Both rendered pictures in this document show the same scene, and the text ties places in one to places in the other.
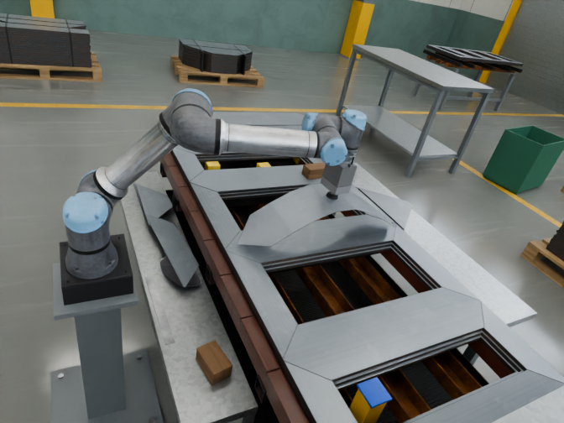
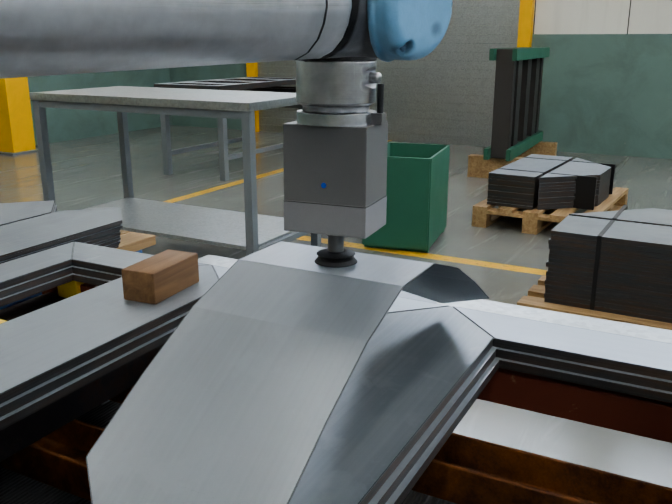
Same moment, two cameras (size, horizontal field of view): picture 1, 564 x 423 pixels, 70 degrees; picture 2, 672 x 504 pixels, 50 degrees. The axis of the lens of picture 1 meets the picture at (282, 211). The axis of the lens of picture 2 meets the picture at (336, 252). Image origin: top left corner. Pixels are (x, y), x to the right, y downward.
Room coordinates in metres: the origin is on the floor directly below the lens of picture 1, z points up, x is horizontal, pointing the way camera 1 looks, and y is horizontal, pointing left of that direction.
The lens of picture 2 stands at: (0.64, 0.19, 1.23)
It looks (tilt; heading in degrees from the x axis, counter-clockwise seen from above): 16 degrees down; 330
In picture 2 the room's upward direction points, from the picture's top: straight up
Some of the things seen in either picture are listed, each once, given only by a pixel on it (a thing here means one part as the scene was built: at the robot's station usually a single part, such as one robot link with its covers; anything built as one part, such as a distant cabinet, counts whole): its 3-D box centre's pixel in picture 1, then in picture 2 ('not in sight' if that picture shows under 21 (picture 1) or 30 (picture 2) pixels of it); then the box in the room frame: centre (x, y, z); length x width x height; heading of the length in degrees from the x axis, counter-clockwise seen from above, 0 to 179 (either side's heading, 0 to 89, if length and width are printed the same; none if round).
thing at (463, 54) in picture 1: (465, 79); (238, 124); (7.50, -2.63, 0.43); 1.66 x 0.84 x 0.85; 122
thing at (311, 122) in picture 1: (322, 128); not in sight; (1.20, -0.07, 1.27); 0.11 x 0.11 x 0.08; 15
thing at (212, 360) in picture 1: (213, 362); not in sight; (0.72, 0.10, 0.70); 0.10 x 0.06 x 0.05; 44
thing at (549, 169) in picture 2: not in sight; (555, 191); (4.32, -3.77, 0.18); 1.20 x 0.80 x 0.37; 119
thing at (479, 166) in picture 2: not in sight; (518, 109); (6.00, -4.97, 0.58); 1.60 x 0.60 x 1.17; 125
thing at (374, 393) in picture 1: (373, 394); not in sight; (0.60, -0.30, 0.88); 0.06 x 0.06 x 0.02; 32
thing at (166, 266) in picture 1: (179, 269); not in sight; (1.07, 0.31, 0.70); 0.20 x 0.10 x 0.03; 45
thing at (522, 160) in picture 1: (521, 158); (403, 194); (4.36, -2.45, 0.29); 0.61 x 0.46 x 0.57; 131
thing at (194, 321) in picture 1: (165, 260); not in sight; (1.13, 0.38, 0.67); 1.30 x 0.20 x 0.03; 32
